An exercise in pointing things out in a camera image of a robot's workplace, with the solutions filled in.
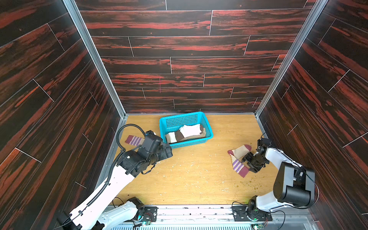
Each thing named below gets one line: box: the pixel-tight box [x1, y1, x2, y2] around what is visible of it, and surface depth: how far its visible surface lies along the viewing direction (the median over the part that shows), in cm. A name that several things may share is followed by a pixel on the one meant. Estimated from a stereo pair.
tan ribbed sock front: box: [165, 127, 207, 144], surface depth 103 cm
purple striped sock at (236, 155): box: [227, 144, 252, 178], surface depth 93 cm
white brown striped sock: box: [168, 123, 204, 144], surface depth 103 cm
